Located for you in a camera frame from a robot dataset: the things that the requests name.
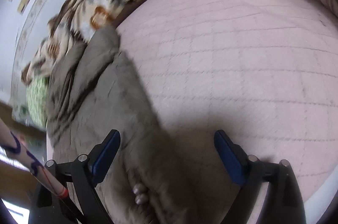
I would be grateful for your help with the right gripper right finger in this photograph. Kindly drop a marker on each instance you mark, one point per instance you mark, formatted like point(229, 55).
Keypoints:
point(283, 202)

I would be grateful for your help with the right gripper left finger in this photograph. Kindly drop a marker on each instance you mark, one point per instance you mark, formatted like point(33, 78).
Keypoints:
point(85, 173)

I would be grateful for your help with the grey-brown hooded puffer coat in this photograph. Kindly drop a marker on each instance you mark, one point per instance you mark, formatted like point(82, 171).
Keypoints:
point(161, 173)

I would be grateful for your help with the white patterned pole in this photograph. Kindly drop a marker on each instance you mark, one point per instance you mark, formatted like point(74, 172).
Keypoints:
point(17, 151)

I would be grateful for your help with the green white patterned pillow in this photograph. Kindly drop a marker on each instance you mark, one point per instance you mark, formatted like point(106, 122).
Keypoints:
point(36, 98)

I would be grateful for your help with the pink quilted bed mattress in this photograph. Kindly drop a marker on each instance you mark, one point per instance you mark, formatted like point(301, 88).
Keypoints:
point(264, 71)

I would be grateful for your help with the leaf print beige blanket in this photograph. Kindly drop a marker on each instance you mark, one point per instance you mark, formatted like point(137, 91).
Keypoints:
point(77, 21)

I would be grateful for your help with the beige wall switch plates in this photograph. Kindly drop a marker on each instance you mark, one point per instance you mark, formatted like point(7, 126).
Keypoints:
point(22, 6)

